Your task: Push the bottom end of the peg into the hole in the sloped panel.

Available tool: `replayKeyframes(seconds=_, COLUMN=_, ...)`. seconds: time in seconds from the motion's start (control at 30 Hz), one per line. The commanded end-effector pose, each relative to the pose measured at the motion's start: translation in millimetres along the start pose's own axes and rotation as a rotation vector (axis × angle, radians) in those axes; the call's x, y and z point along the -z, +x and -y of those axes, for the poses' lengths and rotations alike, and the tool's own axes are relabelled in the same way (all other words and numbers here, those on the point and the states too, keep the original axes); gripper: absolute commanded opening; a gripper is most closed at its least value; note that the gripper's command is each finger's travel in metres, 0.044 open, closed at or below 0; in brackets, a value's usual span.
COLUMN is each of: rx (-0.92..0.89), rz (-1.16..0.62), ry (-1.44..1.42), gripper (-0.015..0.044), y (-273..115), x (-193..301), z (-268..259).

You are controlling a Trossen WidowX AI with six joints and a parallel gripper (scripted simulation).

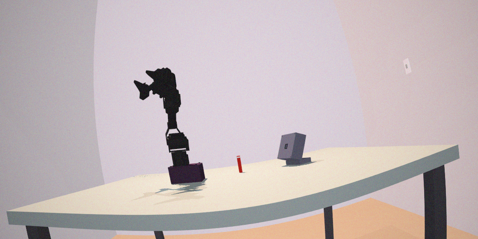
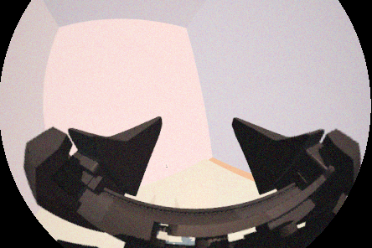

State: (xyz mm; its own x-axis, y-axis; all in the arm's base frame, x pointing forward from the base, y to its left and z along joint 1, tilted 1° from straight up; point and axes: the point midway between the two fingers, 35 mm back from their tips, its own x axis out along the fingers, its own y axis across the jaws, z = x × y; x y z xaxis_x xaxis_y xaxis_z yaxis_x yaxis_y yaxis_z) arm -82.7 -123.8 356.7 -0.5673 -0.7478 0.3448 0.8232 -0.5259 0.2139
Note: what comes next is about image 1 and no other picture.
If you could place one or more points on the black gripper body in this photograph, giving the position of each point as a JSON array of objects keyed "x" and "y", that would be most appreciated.
[{"x": 162, "y": 89}]

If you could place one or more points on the grey sloped panel with square hole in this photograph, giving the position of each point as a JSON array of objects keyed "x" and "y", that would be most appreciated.
[{"x": 291, "y": 149}]

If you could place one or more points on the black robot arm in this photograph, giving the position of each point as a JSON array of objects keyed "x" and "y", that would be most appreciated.
[{"x": 171, "y": 104}]

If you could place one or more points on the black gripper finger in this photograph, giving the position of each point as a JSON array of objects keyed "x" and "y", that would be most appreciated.
[
  {"x": 140, "y": 86},
  {"x": 156, "y": 75}
]

